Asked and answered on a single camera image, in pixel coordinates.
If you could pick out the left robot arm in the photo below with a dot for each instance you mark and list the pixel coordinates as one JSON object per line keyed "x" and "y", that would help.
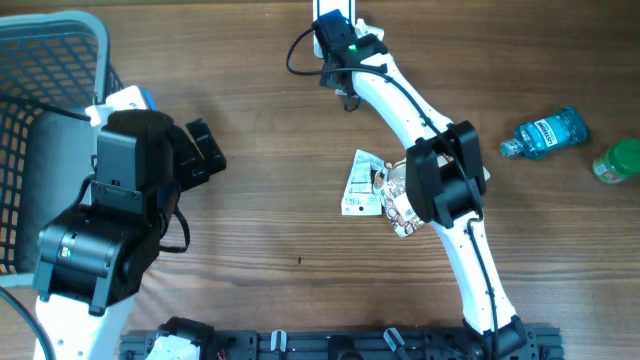
{"x": 93, "y": 255}

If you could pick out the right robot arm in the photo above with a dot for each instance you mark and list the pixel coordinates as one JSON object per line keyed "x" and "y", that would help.
{"x": 444, "y": 177}

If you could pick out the white barcode scanner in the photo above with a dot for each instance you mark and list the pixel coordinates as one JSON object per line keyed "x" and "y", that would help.
{"x": 333, "y": 22}

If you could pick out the blue mouthwash bottle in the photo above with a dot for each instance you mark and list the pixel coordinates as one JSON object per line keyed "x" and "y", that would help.
{"x": 535, "y": 139}

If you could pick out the grey plastic mesh basket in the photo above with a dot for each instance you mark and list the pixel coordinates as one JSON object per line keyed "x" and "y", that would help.
{"x": 53, "y": 66}

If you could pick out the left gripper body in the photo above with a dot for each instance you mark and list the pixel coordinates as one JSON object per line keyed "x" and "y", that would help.
{"x": 190, "y": 169}

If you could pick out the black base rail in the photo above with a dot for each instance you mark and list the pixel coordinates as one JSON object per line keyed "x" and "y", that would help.
{"x": 435, "y": 343}

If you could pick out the green lid jar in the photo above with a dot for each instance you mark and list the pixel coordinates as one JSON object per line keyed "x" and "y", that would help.
{"x": 619, "y": 163}

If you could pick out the clear bag with printed card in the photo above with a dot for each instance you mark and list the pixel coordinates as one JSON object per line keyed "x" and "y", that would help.
{"x": 360, "y": 197}

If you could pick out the white box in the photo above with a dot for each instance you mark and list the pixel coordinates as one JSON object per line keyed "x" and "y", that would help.
{"x": 389, "y": 185}

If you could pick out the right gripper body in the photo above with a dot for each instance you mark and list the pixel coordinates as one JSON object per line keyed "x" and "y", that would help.
{"x": 331, "y": 81}

